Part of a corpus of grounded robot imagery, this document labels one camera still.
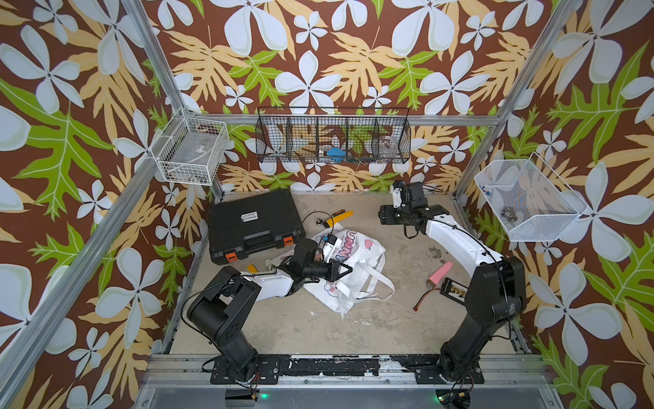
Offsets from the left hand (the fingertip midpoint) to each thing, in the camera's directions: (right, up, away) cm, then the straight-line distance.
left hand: (352, 267), depth 84 cm
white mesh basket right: (+57, +22, -4) cm, 61 cm away
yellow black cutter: (-37, -3, +11) cm, 39 cm away
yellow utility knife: (-7, +14, +24) cm, 29 cm away
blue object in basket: (-5, +41, +11) cm, 42 cm away
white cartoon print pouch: (+7, -6, +9) cm, 13 cm away
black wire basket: (-9, +49, +13) cm, 51 cm away
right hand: (+13, +19, +8) cm, 25 cm away
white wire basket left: (-56, +40, +1) cm, 68 cm away
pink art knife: (+33, -5, +9) cm, 34 cm away
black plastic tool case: (-41, +13, +16) cm, 46 cm away
